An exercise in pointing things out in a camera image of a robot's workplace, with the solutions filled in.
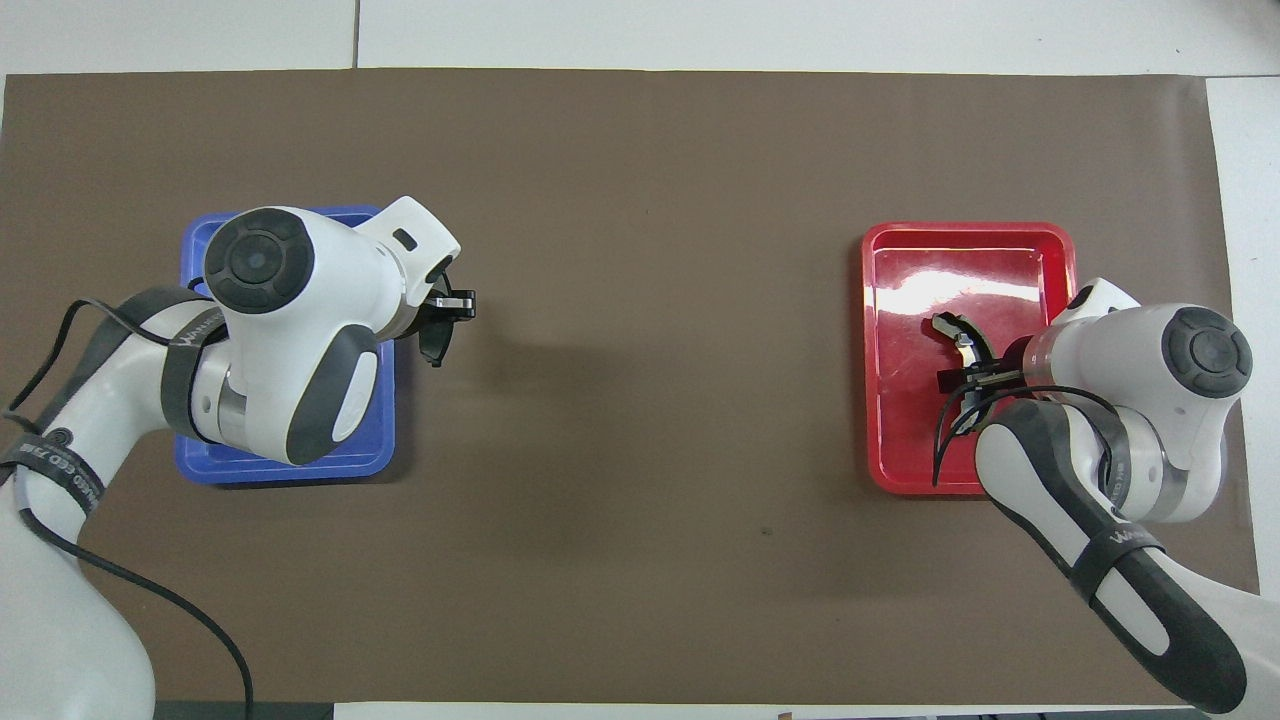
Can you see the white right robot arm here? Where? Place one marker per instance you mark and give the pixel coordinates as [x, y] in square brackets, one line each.
[1130, 350]

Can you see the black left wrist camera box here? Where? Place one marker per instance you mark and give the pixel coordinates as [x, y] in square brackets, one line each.
[435, 340]

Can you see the blue plastic tray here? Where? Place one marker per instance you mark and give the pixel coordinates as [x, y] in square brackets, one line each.
[340, 470]

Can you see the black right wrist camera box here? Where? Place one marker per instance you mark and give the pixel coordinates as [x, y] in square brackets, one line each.
[985, 380]

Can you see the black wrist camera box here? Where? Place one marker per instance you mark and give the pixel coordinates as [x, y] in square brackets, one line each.
[985, 380]
[435, 340]

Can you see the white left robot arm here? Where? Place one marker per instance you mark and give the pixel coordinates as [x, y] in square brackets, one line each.
[340, 290]

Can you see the red plastic tray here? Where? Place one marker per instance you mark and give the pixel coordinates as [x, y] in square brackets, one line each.
[900, 450]

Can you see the brown table mat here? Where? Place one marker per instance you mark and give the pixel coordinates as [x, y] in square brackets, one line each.
[640, 400]

